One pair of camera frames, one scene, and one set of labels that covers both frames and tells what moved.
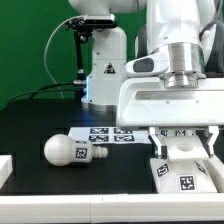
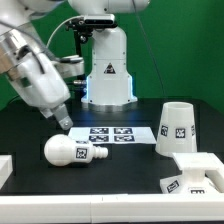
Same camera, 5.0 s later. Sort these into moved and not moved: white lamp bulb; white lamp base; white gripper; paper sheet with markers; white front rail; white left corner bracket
Moved: white lamp base; white gripper
Not moved: white left corner bracket; white front rail; paper sheet with markers; white lamp bulb
